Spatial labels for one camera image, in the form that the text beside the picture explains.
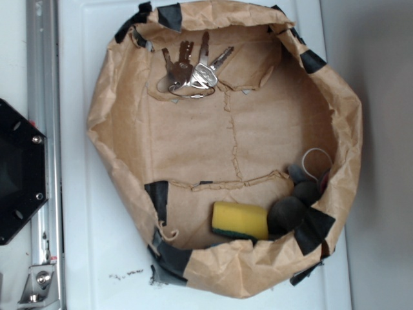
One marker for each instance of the silver key bunch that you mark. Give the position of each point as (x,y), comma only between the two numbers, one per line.
(189,81)

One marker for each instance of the brown paper bag bin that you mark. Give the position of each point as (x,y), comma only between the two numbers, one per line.
(171,159)

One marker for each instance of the yellow green sponge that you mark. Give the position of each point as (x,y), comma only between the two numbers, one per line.
(242,221)

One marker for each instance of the dark grey round ball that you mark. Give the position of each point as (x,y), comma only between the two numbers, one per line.
(285,215)

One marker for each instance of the white rubber band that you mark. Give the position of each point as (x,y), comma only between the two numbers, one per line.
(316,162)

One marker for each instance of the small dark grey ball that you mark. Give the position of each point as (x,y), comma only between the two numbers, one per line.
(307,192)

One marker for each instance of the aluminium rail frame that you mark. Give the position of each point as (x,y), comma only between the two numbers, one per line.
(44,111)

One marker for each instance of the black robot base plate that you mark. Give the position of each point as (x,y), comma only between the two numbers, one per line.
(23,172)

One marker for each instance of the metal corner bracket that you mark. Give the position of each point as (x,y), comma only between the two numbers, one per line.
(41,288)

